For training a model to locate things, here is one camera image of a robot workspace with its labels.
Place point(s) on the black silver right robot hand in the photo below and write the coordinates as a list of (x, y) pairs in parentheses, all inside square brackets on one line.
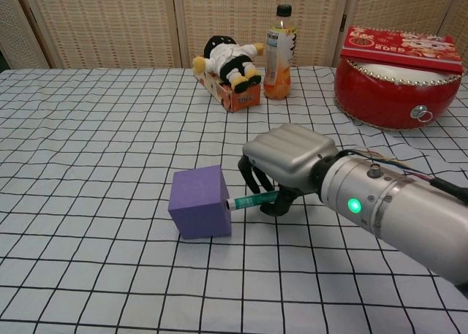
[(292, 151)]

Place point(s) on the red 2026 desk calendar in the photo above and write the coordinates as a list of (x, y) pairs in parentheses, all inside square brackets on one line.
[(398, 54)]

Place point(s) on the orange drink plastic bottle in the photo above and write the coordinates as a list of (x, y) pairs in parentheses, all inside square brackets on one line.
[(278, 56)]

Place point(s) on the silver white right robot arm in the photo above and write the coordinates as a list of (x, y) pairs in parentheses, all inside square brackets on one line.
[(395, 217)]

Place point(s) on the purple foam cube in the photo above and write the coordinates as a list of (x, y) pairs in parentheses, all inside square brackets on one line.
[(199, 202)]

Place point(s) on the orange cardboard box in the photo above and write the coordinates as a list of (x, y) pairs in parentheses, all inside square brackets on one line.
[(243, 101)]

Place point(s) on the black white plush doll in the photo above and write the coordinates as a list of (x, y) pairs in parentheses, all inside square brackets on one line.
[(232, 56)]

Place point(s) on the red drum with studs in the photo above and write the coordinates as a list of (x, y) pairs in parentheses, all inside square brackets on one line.
[(380, 100)]

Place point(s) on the green marker pen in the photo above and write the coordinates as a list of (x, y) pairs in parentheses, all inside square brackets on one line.
[(248, 201)]

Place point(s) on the white black checkered tablecloth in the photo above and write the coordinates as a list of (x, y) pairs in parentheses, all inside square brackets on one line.
[(91, 166)]

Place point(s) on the beige wooden folding screen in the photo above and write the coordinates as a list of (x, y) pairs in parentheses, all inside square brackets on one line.
[(109, 23)]

